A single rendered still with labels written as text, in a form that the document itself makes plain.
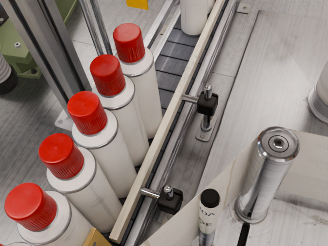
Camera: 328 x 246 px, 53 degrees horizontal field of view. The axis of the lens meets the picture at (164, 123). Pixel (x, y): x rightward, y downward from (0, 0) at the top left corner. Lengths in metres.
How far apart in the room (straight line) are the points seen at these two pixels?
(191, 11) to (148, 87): 0.24
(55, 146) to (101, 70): 0.10
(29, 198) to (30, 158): 0.34
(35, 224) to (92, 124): 0.10
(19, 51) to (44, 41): 0.24
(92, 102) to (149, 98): 0.13
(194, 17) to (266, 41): 0.14
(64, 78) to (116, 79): 0.18
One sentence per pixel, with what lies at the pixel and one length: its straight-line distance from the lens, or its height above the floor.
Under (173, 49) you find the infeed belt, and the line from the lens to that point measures 0.65.
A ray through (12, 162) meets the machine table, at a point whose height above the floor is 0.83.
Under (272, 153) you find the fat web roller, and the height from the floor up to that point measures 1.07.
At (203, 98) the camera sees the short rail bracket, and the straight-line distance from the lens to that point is 0.52.
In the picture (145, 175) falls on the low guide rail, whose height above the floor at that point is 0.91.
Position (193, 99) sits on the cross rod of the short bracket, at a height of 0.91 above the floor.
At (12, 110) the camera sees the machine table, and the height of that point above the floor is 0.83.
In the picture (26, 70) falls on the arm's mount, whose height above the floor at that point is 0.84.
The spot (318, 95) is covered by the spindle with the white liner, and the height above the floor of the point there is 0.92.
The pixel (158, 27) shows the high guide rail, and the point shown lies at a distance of 0.58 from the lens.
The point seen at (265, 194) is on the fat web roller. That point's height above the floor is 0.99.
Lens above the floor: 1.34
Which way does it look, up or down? 57 degrees down
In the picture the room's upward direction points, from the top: 9 degrees counter-clockwise
